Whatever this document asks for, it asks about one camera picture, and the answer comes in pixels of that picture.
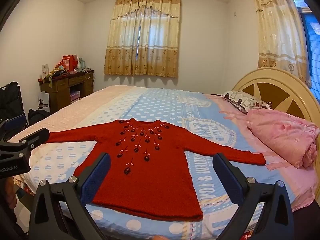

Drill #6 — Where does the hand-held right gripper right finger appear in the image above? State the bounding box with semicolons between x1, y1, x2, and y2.
212;152;295;240

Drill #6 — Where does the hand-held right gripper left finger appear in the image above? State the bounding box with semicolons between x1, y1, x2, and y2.
28;152;112;240

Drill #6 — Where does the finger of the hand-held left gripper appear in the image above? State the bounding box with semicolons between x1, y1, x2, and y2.
0;127;50;157

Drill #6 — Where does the red knitted sweater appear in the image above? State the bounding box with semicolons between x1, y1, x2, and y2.
46;118;266;222

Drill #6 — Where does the black backpack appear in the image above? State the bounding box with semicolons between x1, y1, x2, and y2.
27;108;50;127

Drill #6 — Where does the blue chair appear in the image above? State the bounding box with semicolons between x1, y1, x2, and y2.
4;114;28;138

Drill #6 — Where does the white paper bag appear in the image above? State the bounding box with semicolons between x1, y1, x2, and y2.
37;92;51;113

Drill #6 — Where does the black folding chair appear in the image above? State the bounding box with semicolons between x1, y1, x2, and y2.
0;82;25;120

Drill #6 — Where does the brown wooden desk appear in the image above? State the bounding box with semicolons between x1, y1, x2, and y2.
38;69;95;114

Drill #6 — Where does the pink folded quilt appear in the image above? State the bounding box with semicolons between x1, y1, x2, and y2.
246;109;320;169

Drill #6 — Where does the colourful cloth pile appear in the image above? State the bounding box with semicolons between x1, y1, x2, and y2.
42;66;68;88

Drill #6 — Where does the patterned pillow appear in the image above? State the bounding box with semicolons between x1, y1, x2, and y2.
221;90;272;113

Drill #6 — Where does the red gift bag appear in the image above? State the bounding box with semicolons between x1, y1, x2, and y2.
62;54;78;72

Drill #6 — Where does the polka dot bed sheet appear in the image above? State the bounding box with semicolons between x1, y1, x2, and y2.
5;85;315;240

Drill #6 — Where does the cream wooden headboard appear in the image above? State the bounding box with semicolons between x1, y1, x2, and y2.
231;67;320;130

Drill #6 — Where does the wide beige floral curtain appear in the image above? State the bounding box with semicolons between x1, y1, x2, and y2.
104;0;182;78

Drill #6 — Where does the narrow beige floral curtain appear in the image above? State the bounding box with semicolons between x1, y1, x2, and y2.
250;0;313;88

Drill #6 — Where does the window with grille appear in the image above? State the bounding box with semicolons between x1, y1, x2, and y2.
290;0;320;100

